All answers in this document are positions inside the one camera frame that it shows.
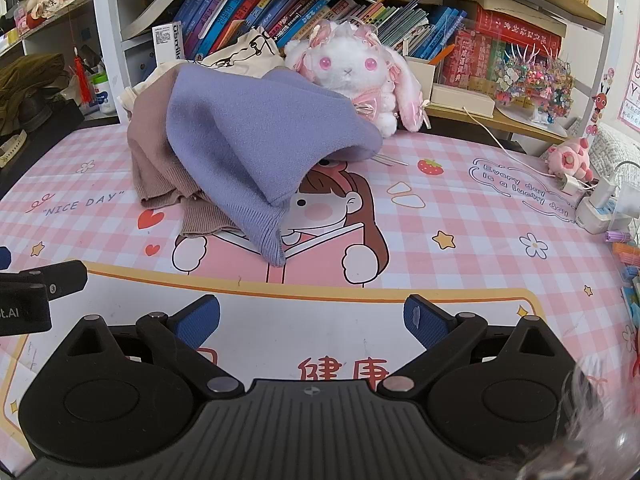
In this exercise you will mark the pile of dark clothes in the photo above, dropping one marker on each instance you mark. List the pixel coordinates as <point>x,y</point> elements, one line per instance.
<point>52,122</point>

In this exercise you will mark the white plastic jar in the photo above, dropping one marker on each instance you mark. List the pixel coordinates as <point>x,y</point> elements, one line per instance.
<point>107,94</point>

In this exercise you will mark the purple and brown sweater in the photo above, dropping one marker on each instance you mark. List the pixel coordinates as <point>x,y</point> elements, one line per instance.
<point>240,135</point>

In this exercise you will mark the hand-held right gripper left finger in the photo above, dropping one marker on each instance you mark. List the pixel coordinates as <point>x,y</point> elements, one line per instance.
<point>197,321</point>

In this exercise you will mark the grey quilted cushion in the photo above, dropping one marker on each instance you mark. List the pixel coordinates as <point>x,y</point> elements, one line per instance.
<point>615,145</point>

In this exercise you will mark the colourful bead tree ornament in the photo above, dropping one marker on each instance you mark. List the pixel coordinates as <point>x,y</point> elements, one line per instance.
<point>535,80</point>

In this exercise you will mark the pink checked table mat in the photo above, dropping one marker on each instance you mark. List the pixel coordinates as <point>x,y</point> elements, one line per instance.
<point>450,220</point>

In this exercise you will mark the small pink plush toy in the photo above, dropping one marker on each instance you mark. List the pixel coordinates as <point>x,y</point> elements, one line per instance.
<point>570,160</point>

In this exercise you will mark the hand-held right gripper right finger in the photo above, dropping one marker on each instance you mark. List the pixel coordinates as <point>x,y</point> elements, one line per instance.
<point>425,321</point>

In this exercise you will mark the stack of red books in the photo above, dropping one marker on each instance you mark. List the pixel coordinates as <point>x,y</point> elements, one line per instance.
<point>520,30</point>

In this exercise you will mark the pink wall poster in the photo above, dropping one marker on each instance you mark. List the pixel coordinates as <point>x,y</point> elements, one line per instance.
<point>631,90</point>

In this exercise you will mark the cream printed garment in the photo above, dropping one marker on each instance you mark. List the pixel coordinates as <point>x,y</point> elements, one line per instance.
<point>240,55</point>

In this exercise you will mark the pastel marker pens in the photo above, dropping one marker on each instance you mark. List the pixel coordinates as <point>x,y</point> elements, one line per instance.
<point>627,260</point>

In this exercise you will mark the white plush bunny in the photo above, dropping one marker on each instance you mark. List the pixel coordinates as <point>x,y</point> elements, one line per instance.
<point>350,62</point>

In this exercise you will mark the white power strip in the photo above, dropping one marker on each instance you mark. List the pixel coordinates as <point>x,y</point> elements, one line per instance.
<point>602,207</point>

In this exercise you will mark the white printed carton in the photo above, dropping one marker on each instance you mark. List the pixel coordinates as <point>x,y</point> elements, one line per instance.
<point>167,42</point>

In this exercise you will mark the white pen organizer box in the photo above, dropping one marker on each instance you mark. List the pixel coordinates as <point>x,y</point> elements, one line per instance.
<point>420,80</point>

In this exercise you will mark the red tassel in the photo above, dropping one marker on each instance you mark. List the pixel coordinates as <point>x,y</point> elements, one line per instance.
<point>81,72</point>

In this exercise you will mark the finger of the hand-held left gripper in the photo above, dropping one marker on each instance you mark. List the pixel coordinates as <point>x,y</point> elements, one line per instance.
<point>4,258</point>
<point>70,275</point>

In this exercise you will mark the cartoon wall sticker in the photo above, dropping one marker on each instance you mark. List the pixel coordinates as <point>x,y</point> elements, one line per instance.
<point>600,105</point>

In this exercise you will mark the white flat box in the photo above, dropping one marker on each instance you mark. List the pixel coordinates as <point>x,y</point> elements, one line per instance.
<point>462,100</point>

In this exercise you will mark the white charger plug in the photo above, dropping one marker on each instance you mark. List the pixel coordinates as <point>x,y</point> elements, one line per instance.
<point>569,184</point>

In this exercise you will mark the white wooden bookshelf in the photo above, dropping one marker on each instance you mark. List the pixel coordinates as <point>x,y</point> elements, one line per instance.
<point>107,35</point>

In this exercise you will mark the olive green garment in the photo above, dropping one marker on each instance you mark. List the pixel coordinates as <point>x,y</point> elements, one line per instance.
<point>30,80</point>

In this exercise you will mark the row of colourful books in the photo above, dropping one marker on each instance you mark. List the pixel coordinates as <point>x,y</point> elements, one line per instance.
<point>280,10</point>

